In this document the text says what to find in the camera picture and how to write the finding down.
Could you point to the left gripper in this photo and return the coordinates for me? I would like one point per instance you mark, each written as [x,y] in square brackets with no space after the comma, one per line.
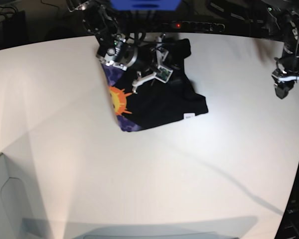
[284,82]

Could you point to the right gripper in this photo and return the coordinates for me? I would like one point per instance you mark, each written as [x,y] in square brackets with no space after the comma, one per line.
[147,62]

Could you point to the black T-shirt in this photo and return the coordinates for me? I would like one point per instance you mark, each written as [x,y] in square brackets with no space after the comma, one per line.
[155,103]

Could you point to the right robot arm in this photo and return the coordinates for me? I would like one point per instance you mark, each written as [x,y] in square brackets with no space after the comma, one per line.
[117,48]

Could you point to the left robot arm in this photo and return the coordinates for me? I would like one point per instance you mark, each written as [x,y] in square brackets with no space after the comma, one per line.
[286,15]

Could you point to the white T-shirt label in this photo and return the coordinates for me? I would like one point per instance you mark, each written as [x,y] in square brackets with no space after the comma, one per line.
[188,115]

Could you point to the blue box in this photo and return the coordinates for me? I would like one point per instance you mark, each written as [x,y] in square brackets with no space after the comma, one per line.
[164,5]

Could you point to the black power strip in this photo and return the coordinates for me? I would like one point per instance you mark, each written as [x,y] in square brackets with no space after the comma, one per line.
[196,27]

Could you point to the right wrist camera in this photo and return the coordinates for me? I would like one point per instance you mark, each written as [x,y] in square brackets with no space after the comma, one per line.
[164,74]

